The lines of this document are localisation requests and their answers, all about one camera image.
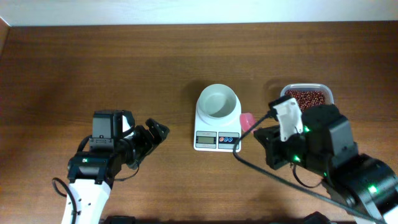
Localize pink plastic scoop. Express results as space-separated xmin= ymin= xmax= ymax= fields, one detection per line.
xmin=239 ymin=113 xmax=256 ymax=132

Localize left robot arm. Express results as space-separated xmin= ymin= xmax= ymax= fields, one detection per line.
xmin=62 ymin=110 xmax=170 ymax=223

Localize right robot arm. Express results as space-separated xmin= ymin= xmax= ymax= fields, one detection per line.
xmin=254 ymin=105 xmax=397 ymax=223

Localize white digital kitchen scale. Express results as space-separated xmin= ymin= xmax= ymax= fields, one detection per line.
xmin=193 ymin=96 xmax=241 ymax=152

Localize red beans in container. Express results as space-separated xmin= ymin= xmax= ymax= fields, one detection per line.
xmin=285 ymin=90 xmax=325 ymax=111

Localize white round bowl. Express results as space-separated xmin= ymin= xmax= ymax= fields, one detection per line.
xmin=198 ymin=84 xmax=237 ymax=118

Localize clear plastic bean container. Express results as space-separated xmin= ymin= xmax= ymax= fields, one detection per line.
xmin=280 ymin=83 xmax=335 ymax=105

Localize right black camera cable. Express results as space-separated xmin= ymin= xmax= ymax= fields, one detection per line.
xmin=232 ymin=113 xmax=386 ymax=224

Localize black camera cable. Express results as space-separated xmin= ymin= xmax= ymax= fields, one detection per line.
xmin=51 ymin=177 xmax=78 ymax=224
xmin=232 ymin=113 xmax=386 ymax=224

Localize left black camera cable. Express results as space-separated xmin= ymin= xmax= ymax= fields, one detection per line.
xmin=51 ymin=177 xmax=78 ymax=224

